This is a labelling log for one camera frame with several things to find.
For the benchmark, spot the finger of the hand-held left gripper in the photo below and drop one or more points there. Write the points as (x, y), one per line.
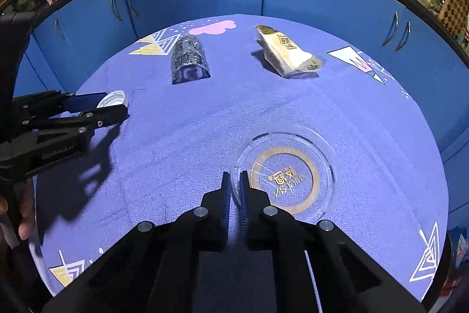
(106, 117)
(84, 102)

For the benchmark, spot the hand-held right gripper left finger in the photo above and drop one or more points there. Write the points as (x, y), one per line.
(226, 199)

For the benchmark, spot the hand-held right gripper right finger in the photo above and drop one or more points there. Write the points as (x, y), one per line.
(244, 203)

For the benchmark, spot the white ribbed bottle cap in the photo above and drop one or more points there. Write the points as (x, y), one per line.
(115, 97)

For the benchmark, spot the clear round plastic lid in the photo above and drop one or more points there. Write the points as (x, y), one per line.
(289, 151)

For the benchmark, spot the person's left hand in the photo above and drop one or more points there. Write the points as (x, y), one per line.
(26, 210)

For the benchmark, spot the silver patterned foil packet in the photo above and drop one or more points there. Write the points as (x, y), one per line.
(190, 60)

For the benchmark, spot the beige snack packet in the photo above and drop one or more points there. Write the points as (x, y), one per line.
(285, 52)

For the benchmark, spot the colourful cardboard box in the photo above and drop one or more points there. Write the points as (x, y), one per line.
(458, 258)

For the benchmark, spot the checkered cutting board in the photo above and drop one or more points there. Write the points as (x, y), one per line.
(456, 8)

